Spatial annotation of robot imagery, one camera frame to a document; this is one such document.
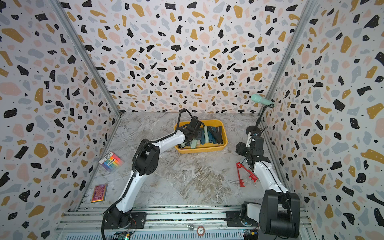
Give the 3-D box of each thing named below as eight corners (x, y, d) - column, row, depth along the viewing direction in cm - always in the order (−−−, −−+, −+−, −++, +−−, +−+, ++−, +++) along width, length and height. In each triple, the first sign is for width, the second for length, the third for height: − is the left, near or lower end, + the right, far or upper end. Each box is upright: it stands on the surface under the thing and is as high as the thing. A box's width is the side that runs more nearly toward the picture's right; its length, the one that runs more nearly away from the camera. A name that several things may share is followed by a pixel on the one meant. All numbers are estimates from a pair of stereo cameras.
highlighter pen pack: (98, 164, 95) (97, 162, 93) (112, 152, 100) (110, 151, 99) (113, 175, 90) (111, 174, 89) (126, 162, 96) (125, 161, 94)
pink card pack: (92, 202, 81) (90, 201, 79) (96, 186, 86) (94, 185, 84) (104, 200, 81) (102, 199, 80) (107, 184, 87) (105, 183, 85)
